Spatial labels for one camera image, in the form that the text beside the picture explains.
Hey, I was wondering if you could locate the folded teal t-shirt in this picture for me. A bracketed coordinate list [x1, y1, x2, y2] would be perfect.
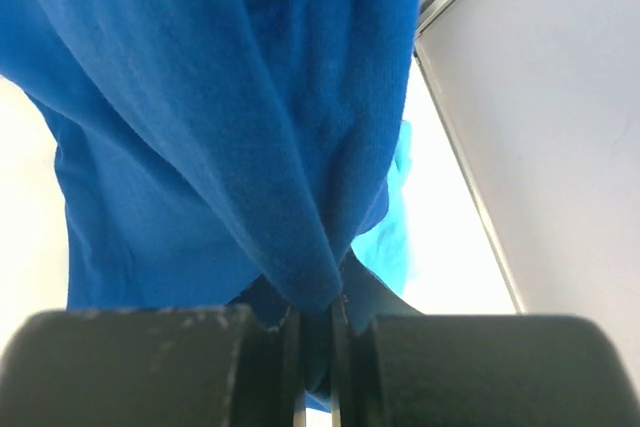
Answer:
[351, 120, 414, 296]

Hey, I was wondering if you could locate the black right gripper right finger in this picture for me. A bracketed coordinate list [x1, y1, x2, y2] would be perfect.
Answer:
[331, 254, 639, 426]

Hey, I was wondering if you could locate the blue printed t-shirt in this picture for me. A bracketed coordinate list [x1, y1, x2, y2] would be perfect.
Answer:
[0, 0, 426, 413]

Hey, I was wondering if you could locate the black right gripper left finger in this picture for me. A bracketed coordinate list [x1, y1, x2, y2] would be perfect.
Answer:
[1, 304, 305, 426]

